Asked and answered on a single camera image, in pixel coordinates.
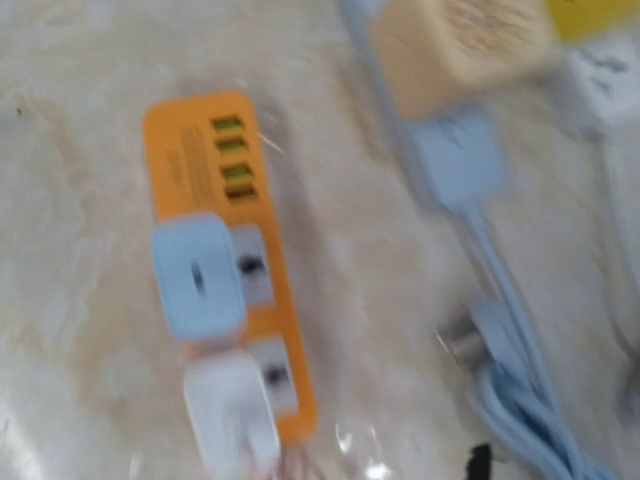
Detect white power strip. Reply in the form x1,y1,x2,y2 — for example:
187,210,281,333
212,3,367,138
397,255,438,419
562,37,640,436

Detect white charger with cable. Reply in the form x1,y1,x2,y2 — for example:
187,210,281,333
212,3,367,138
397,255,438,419
182,349,321,480

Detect blue plug adapter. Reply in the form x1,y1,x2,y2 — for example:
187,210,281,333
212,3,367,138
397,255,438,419
151,213,247,343

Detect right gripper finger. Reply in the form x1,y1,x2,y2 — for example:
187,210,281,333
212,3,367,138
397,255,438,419
465,443,493,480

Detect beige cube socket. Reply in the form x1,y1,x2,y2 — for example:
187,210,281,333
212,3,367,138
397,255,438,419
367,0,559,120

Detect blue power strip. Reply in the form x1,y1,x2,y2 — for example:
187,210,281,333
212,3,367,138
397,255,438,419
338,1,613,479

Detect yellow cube socket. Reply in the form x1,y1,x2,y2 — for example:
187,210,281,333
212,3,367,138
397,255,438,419
544,0,639,43

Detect orange power strip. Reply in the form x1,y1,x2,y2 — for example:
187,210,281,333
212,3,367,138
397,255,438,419
143,89,320,444

